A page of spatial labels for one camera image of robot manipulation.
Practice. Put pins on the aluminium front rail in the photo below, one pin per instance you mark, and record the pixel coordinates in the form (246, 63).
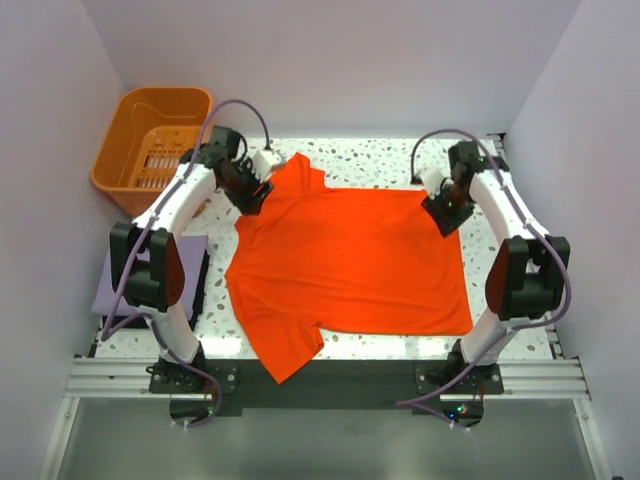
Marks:
(561, 379)

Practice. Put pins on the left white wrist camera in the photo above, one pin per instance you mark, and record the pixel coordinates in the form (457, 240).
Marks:
(265, 162)

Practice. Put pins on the aluminium table edge rail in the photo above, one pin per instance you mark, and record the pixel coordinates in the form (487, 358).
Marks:
(505, 145)

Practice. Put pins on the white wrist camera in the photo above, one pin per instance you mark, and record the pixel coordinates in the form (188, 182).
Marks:
(265, 162)
(430, 180)

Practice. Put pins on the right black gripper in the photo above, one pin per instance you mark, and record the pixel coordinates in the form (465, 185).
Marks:
(445, 223)

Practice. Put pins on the orange plastic basket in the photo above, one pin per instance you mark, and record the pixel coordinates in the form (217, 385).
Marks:
(151, 129)

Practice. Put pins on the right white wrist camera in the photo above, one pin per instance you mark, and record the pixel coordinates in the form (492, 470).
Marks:
(430, 180)

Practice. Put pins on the orange t shirt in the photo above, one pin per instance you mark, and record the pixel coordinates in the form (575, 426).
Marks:
(349, 260)

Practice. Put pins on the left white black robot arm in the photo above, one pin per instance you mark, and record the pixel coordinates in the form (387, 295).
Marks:
(146, 266)

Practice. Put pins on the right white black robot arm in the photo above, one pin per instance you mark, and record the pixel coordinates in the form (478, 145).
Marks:
(469, 162)

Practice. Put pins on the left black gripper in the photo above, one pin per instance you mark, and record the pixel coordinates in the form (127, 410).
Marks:
(250, 204)

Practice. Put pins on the folded lavender t shirt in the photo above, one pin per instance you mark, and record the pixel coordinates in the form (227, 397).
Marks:
(195, 260)

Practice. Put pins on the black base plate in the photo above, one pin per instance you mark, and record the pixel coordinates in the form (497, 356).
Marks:
(228, 387)

